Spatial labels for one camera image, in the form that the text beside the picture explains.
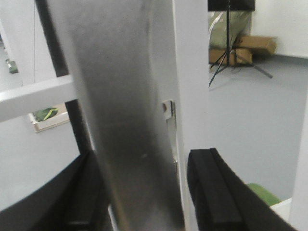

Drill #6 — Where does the olive green sack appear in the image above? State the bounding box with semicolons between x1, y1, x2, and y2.
208;11;251;50

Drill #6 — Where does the black tripod stand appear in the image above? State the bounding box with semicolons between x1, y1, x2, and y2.
208;0;273;87

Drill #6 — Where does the green cushion bag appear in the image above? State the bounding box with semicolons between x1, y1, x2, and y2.
247;183;281;206

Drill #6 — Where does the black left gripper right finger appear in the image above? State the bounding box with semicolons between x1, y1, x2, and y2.
187;148;294;231

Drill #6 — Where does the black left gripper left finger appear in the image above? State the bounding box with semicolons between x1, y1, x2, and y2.
0;153;112;231

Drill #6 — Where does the white sliding glass door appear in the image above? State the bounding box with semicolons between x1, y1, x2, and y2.
0;0;208;231

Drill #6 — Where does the brown cardboard box lower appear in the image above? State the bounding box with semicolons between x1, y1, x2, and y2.
209;48;253;66

